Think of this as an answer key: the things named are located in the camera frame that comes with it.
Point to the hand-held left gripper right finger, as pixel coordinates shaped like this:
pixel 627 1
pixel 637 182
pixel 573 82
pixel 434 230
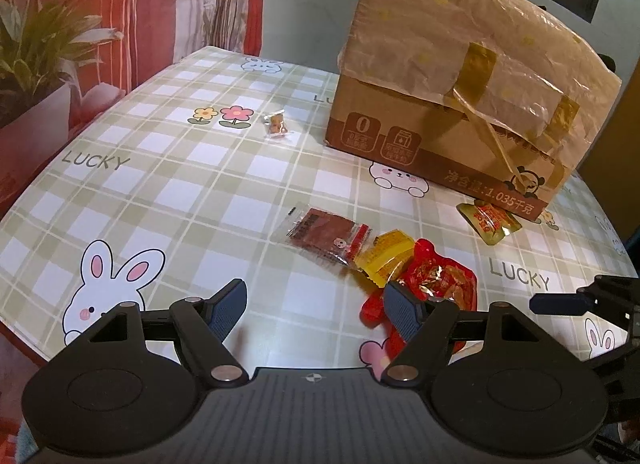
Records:
pixel 402 309

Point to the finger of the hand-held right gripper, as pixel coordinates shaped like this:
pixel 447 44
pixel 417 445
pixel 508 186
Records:
pixel 557 302

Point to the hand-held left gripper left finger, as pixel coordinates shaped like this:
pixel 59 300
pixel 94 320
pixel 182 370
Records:
pixel 227 306

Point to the gold and red snack packet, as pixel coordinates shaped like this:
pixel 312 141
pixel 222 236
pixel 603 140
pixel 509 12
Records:
pixel 490 221

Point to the small clear snack packet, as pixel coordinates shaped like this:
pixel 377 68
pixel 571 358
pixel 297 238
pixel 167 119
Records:
pixel 276 124

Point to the yellow snack packet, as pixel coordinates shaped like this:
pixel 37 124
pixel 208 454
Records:
pixel 387 256

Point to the brown jerky packet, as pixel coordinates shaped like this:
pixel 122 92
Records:
pixel 325 235

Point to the checked tablecloth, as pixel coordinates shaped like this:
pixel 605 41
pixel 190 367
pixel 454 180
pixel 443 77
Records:
pixel 200 184

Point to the paper-covered cardboard box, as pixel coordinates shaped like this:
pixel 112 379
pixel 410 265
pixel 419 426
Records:
pixel 450 74

